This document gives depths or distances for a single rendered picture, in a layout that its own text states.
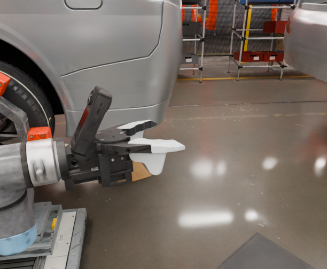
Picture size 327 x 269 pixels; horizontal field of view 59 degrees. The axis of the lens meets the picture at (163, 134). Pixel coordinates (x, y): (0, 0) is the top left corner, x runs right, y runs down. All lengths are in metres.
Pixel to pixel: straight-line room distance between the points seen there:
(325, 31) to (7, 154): 2.54
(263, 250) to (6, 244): 1.26
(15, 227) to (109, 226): 1.63
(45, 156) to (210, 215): 1.84
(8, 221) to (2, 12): 1.17
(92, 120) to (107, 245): 1.61
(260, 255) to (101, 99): 1.25
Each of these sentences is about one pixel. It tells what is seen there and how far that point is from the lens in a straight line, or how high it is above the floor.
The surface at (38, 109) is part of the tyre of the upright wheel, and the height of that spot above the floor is 0.96.
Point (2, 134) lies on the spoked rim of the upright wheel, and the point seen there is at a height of 0.84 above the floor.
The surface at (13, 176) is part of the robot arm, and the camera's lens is 0.49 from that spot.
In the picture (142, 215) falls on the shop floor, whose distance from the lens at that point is 2.21.
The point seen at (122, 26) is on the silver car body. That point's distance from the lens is 1.49.
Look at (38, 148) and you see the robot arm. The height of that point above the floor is 1.25.
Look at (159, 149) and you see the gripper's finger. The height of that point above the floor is 1.24.
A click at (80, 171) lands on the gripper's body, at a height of 1.20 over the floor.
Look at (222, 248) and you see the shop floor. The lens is 2.03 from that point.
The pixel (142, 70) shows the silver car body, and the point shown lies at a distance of 1.53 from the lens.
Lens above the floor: 1.47
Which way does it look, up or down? 26 degrees down
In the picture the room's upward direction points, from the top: straight up
